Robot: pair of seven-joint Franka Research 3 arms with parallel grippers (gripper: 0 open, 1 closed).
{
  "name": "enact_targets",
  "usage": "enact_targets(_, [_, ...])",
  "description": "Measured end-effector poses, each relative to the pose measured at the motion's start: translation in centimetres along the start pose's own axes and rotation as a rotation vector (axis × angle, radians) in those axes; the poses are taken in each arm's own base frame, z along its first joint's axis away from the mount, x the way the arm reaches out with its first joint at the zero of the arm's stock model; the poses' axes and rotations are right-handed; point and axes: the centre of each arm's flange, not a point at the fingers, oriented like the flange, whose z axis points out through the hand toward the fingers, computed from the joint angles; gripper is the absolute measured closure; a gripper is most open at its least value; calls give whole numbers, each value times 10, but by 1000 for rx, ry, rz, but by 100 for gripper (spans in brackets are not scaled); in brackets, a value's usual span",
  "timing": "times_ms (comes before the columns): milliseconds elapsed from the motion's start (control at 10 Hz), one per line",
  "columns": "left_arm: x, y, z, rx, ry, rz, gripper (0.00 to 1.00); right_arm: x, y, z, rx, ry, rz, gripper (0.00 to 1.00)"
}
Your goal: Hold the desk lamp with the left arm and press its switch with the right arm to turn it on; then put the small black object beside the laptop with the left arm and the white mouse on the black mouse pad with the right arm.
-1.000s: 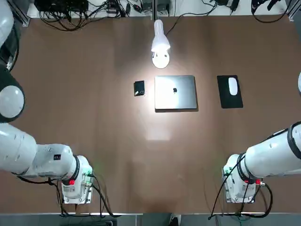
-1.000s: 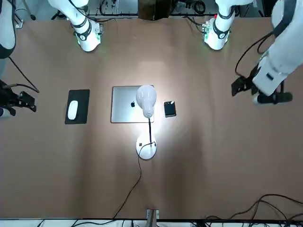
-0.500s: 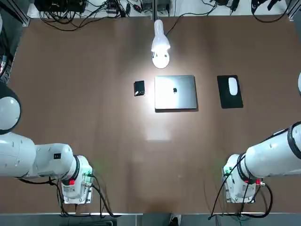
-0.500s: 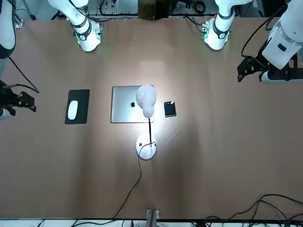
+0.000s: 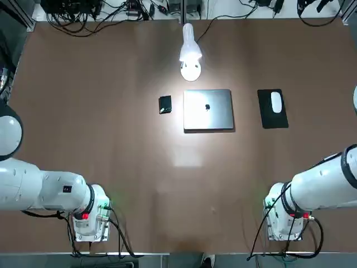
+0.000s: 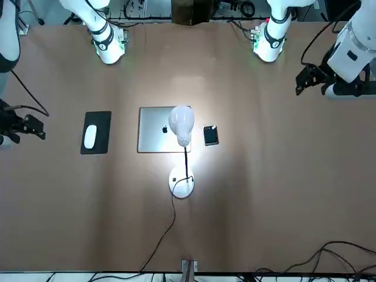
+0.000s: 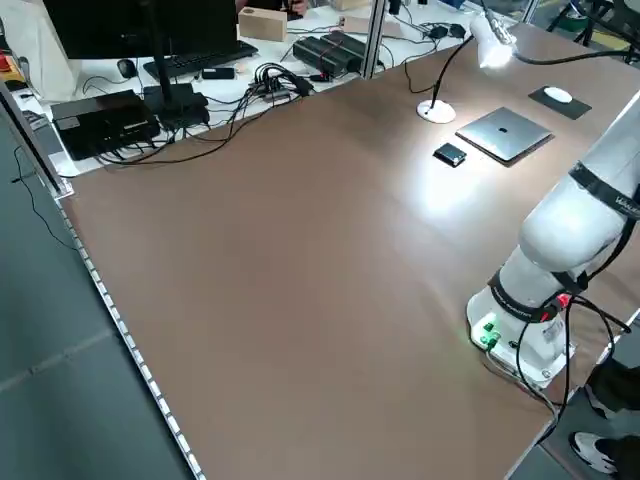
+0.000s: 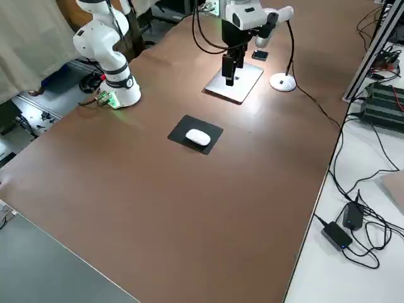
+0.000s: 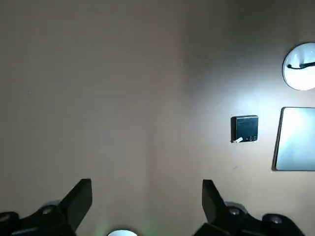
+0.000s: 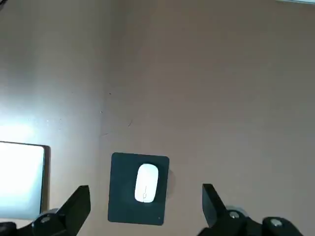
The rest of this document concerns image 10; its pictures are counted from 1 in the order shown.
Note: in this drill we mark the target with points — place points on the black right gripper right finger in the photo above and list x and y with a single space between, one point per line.
216 214

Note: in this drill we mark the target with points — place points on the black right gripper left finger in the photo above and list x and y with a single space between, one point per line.
73 211

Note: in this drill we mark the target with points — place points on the white mouse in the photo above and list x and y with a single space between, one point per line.
146 182

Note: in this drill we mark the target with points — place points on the black mouse pad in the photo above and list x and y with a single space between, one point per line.
120 196

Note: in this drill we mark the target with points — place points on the grey laptop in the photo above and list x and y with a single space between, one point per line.
22 177

